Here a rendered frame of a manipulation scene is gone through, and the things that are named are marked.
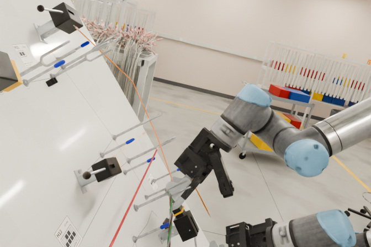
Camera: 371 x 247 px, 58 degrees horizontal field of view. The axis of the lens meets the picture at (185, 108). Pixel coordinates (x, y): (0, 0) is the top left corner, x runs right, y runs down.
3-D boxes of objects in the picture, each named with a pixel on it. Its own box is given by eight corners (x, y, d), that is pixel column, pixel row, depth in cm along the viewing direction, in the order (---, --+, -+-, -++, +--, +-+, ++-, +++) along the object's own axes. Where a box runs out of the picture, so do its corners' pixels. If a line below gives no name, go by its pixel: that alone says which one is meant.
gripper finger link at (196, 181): (180, 193, 82) (202, 166, 82) (186, 198, 82) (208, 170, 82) (179, 196, 77) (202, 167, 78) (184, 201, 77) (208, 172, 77)
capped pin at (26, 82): (28, 87, 60) (68, 66, 58) (22, 84, 59) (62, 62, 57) (27, 81, 61) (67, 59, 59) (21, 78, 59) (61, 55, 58)
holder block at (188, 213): (183, 242, 81) (197, 236, 80) (172, 221, 81) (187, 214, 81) (185, 235, 85) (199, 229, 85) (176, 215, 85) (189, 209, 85)
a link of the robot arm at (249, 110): (281, 105, 77) (255, 84, 74) (251, 141, 78) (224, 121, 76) (268, 97, 84) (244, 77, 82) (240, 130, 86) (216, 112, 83)
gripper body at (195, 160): (177, 160, 87) (206, 125, 85) (202, 182, 86) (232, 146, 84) (171, 166, 79) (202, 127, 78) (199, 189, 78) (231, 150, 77)
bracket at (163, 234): (162, 244, 82) (179, 236, 81) (157, 235, 82) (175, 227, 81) (165, 236, 86) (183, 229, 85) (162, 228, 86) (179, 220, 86)
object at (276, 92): (277, 154, 530) (299, 89, 504) (292, 168, 482) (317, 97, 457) (220, 144, 508) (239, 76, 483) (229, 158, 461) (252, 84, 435)
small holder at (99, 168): (55, 175, 55) (91, 156, 54) (83, 168, 64) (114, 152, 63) (65, 200, 55) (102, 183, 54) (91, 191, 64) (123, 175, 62)
